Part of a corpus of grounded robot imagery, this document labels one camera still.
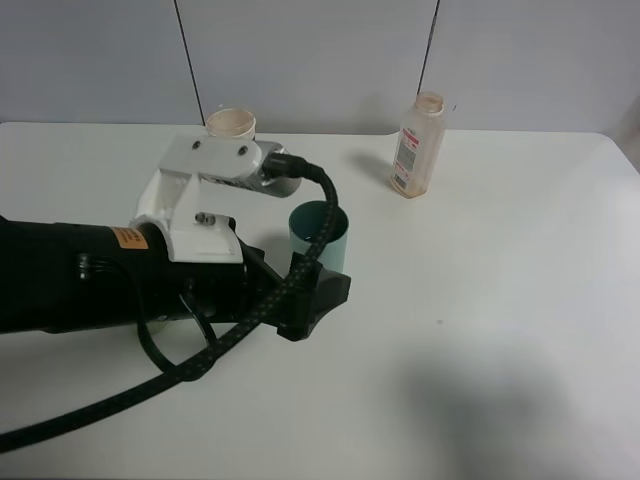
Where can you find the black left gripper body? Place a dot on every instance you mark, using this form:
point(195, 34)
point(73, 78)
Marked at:
point(222, 291)

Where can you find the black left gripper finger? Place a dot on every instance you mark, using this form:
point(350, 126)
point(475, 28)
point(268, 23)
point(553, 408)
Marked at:
point(319, 293)

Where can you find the clear plastic drink bottle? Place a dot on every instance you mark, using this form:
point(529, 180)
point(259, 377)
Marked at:
point(419, 139)

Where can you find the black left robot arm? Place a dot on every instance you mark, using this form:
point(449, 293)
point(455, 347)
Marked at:
point(59, 278)

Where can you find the light green plastic cup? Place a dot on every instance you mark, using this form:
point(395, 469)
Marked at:
point(157, 326)

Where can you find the teal green plastic cup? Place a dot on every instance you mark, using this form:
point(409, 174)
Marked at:
point(305, 222)

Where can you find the blue paper cup white rim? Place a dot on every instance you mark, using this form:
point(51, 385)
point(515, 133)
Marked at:
point(232, 123)

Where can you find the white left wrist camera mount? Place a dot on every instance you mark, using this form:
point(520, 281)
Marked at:
point(179, 199)

